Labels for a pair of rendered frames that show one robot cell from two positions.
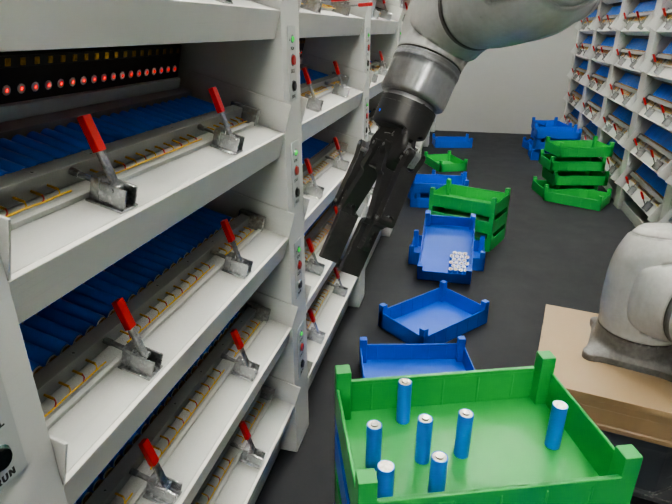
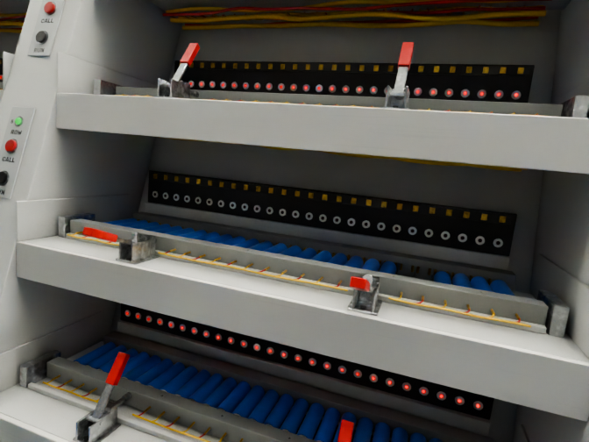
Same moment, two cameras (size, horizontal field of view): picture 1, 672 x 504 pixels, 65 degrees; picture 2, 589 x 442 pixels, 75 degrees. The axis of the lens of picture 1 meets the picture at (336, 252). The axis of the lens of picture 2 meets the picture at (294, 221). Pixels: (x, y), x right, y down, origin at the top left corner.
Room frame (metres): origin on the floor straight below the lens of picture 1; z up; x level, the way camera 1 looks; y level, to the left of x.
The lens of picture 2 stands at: (1.38, -0.39, 0.95)
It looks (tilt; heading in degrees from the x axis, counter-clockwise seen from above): 7 degrees up; 94
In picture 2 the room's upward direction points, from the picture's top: 11 degrees clockwise
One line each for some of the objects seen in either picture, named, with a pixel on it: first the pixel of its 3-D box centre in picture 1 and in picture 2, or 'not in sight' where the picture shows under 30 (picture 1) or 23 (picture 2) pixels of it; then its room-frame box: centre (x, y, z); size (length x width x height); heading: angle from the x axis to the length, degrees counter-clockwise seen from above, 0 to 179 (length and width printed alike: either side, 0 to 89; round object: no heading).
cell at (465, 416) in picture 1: (463, 433); not in sight; (0.50, -0.16, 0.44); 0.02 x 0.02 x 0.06
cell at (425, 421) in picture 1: (423, 438); not in sight; (0.49, -0.11, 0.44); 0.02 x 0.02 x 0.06
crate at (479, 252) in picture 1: (447, 249); not in sight; (2.04, -0.47, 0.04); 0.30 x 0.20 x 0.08; 76
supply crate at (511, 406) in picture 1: (467, 432); not in sight; (0.50, -0.16, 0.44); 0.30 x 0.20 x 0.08; 97
